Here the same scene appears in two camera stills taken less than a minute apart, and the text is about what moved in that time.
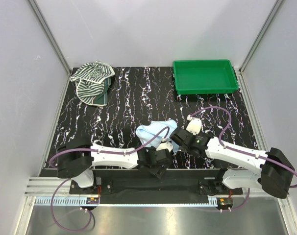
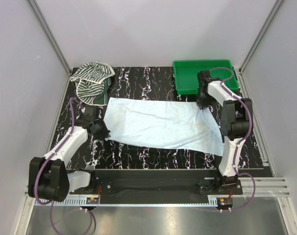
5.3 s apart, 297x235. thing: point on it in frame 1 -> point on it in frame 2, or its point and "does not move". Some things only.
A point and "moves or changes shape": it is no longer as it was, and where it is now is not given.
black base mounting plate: (148, 182) does not move
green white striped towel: (93, 82) does not move
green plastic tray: (204, 77) does not move
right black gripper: (181, 147) -> (203, 105)
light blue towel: (146, 132) moves or changes shape
